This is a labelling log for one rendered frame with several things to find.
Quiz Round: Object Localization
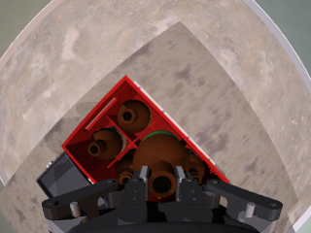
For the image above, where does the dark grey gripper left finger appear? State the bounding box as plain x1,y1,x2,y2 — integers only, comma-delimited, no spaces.
42,166,150,233

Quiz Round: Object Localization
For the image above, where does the grey rectangular tray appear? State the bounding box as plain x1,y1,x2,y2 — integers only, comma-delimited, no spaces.
36,151,92,199

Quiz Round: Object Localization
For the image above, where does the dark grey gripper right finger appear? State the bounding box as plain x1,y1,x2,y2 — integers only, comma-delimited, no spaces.
174,166,283,233

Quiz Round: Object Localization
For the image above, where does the brown glass bottle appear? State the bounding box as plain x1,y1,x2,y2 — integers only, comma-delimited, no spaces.
132,130,190,198
88,126,128,160
187,149,205,183
117,99,152,133
116,149,136,184

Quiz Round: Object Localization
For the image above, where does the red bottle crate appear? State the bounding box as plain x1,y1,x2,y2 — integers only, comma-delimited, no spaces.
62,75,229,184

